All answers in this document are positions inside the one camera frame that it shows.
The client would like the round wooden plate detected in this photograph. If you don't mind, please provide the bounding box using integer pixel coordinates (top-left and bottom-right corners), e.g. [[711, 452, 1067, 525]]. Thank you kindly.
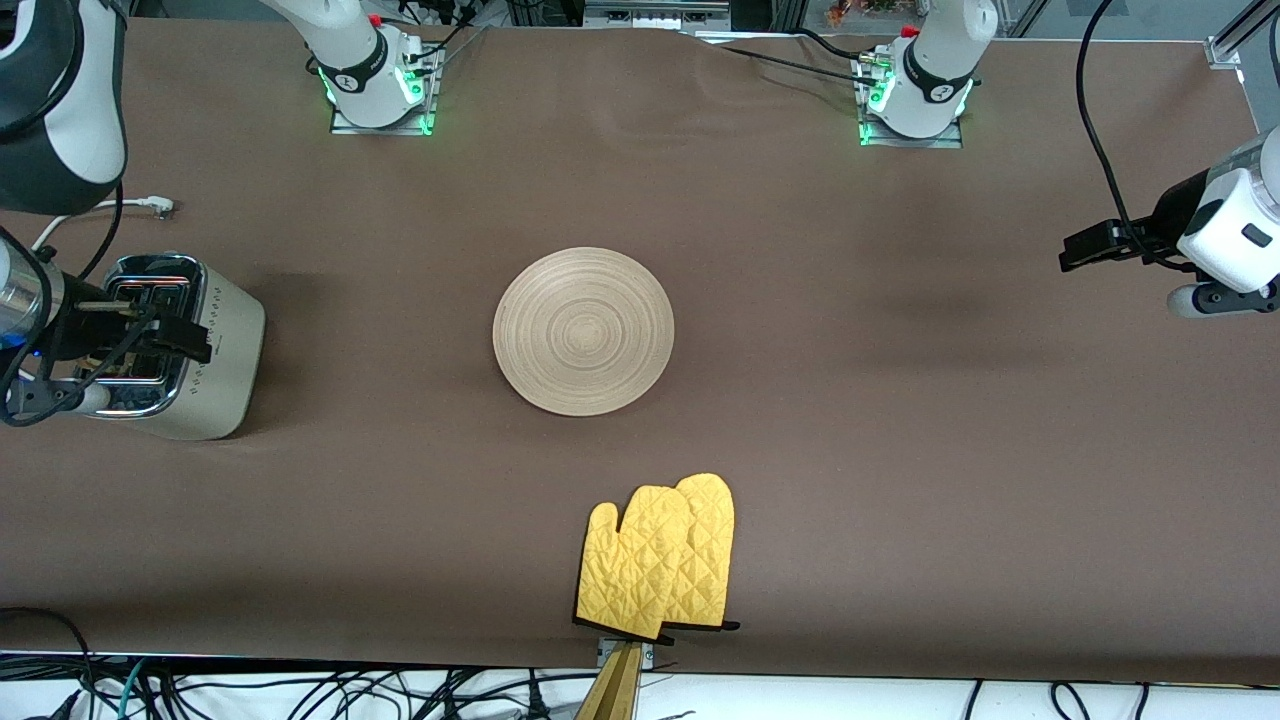
[[492, 246, 676, 418]]

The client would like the cream toaster with chrome top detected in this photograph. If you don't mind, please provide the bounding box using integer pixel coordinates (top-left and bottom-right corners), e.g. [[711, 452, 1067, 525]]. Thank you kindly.
[[68, 252, 267, 442]]

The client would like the yellow quilted oven mitt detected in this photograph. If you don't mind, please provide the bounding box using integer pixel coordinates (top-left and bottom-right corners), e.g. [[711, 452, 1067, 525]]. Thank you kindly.
[[573, 486, 693, 642], [665, 473, 741, 632]]

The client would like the grey equipment box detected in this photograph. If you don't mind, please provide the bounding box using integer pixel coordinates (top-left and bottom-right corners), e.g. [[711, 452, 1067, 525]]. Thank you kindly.
[[583, 0, 731, 31]]

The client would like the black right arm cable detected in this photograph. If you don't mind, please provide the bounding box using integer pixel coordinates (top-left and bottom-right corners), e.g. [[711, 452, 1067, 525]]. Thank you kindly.
[[0, 178, 166, 429]]

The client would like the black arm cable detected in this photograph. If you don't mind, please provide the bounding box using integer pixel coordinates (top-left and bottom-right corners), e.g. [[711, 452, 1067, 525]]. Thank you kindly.
[[0, 178, 166, 429], [1075, 0, 1166, 263]]

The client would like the white toaster power cord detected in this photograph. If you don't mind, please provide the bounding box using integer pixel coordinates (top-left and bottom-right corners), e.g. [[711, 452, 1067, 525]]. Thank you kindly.
[[33, 195, 177, 251]]

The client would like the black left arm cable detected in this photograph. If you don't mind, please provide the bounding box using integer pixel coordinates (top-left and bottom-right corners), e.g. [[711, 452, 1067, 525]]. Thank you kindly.
[[1075, 0, 1166, 263]]

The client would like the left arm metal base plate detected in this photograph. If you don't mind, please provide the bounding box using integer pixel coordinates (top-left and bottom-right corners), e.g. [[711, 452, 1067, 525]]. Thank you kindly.
[[856, 50, 966, 149]]

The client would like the aluminium frame rail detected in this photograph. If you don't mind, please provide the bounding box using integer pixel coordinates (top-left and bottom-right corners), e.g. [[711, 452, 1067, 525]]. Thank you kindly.
[[1205, 0, 1280, 69]]

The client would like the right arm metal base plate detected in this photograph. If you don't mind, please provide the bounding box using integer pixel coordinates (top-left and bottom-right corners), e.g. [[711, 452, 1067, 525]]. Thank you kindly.
[[328, 40, 443, 137]]

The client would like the black base power cable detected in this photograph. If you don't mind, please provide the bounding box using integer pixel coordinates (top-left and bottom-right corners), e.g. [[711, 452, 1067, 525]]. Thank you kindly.
[[795, 27, 866, 63], [395, 0, 483, 63], [718, 44, 881, 81]]

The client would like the teal floor cable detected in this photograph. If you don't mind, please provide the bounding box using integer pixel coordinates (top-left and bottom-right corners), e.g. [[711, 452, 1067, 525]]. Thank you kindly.
[[116, 658, 149, 720]]

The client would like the wooden camera stand bar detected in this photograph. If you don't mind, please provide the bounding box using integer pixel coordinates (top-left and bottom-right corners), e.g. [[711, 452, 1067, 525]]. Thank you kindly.
[[573, 642, 646, 720]]

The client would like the small metal clamp bracket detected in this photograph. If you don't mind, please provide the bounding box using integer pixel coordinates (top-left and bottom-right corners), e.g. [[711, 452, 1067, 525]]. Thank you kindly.
[[597, 635, 656, 671]]

